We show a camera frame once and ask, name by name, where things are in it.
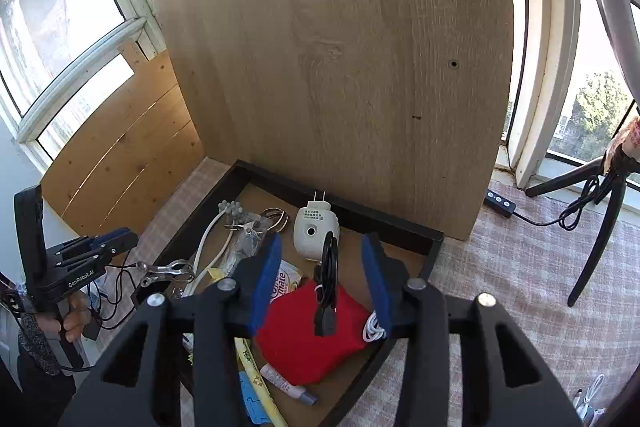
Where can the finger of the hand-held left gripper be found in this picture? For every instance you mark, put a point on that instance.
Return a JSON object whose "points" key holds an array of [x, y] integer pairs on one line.
{"points": [[120, 247], [107, 238]]}

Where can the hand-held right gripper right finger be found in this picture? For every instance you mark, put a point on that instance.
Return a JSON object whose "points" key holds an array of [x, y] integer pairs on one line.
{"points": [[377, 287]]}

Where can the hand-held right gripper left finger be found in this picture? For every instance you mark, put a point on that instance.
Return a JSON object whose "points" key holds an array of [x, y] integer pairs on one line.
{"points": [[266, 279]]}

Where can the metal spring clip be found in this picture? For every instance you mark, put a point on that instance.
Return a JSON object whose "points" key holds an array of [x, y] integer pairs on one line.
{"points": [[167, 269]]}

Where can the white plug-in device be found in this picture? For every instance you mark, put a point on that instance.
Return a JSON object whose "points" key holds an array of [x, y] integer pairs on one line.
{"points": [[315, 232]]}

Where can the black framed wooden tray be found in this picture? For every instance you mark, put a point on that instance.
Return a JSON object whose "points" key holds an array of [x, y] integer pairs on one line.
{"points": [[350, 212]]}

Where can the pink tube with dark cap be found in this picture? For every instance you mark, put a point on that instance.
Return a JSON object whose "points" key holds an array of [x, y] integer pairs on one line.
{"points": [[282, 384]]}

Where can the person's left forearm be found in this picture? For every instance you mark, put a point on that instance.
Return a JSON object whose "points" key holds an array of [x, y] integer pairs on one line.
{"points": [[40, 342]]}

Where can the plaid cloth covered desktop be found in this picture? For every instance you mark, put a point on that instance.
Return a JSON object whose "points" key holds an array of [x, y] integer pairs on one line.
{"points": [[500, 282]]}

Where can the person's left hand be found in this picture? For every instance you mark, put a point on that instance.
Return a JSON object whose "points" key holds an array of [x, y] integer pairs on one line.
{"points": [[77, 319]]}

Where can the red white sachet packet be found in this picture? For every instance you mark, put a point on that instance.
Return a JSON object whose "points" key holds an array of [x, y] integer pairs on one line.
{"points": [[287, 279]]}

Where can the clear plastic packet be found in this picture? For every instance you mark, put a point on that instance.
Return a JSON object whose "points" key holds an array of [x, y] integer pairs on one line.
{"points": [[245, 242]]}

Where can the red fabric pouch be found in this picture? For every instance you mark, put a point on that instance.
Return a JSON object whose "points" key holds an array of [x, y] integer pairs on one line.
{"points": [[300, 337]]}

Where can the orange pine wooden board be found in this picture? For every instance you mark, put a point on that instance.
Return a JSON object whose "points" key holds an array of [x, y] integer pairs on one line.
{"points": [[125, 147]]}

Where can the yellow star-print strip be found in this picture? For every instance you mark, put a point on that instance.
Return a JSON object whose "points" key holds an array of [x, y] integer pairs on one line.
{"points": [[260, 387]]}

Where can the light blue card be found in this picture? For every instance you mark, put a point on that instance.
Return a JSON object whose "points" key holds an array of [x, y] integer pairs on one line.
{"points": [[254, 399]]}

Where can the large light wooden board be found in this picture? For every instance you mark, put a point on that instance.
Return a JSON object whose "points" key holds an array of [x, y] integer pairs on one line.
{"points": [[340, 57]]}

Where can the black tripod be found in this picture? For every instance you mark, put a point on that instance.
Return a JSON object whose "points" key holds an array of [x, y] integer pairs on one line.
{"points": [[600, 217]]}

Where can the orange white packet taped on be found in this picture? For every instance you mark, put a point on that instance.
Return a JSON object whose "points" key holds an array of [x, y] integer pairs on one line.
{"points": [[622, 147]]}

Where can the white window frame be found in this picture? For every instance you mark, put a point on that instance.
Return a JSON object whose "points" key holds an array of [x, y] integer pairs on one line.
{"points": [[540, 57]]}

